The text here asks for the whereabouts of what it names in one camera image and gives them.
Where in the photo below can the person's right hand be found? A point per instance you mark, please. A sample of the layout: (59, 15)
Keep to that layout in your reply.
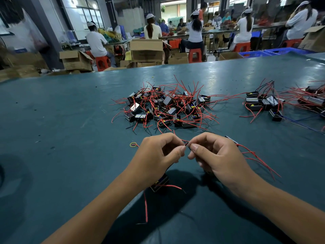
(223, 160)

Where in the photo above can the person's left hand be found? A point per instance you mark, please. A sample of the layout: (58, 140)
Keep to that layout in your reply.
(152, 160)

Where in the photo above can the person's left forearm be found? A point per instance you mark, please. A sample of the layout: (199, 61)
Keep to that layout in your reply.
(89, 218)

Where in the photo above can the person's right forearm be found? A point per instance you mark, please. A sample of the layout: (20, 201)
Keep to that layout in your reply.
(287, 213)

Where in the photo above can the yellow rubber band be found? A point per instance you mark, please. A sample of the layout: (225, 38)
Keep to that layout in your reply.
(132, 144)

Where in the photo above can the shallow cardboard box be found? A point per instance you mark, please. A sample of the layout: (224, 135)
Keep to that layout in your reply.
(231, 56)

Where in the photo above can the low cardboard box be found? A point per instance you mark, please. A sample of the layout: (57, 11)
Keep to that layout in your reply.
(178, 58)

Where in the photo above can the large closed cardboard box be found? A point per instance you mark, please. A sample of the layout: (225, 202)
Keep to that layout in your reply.
(147, 50)

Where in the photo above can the blue plastic crate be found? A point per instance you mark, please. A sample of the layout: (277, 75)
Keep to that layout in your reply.
(289, 50)
(255, 54)

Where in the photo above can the open cardboard box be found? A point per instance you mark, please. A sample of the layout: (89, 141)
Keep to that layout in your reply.
(76, 61)

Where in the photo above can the tilted cardboard box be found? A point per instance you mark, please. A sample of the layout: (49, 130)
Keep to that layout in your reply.
(313, 39)

